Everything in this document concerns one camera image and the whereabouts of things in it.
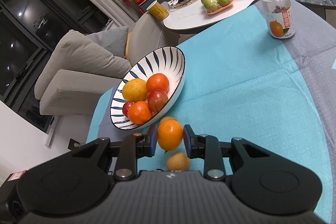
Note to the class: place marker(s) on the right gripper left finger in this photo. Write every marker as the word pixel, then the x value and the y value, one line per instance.
pixel 129 150

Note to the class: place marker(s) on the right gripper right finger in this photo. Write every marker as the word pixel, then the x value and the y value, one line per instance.
pixel 212 151

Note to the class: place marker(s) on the brown kiwi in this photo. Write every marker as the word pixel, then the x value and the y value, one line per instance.
pixel 178 162

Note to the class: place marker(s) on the large orange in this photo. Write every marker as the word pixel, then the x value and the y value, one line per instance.
pixel 157 81
pixel 140 113

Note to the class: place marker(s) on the small orange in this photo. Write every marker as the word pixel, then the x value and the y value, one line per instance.
pixel 165 119
pixel 170 135

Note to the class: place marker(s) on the red apple small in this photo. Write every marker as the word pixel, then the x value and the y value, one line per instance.
pixel 127 105

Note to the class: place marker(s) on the red apple large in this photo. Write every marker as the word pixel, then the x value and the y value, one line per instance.
pixel 156 100

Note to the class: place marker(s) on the yellow lemon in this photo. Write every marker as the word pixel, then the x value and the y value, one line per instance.
pixel 135 90

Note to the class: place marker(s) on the blue grey tablecloth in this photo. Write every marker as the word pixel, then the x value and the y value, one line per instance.
pixel 240 84

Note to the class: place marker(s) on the grey sofa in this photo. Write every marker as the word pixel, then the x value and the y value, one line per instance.
pixel 83 67

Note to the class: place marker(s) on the white round side table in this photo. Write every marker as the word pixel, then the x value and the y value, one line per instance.
pixel 202 13

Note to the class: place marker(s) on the yellow can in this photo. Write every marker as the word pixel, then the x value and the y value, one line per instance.
pixel 158 11

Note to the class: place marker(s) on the tray of green apples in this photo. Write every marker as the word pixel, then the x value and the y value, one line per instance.
pixel 213 7

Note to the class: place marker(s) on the glass jar orange label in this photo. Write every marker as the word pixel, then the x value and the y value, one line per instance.
pixel 278 17

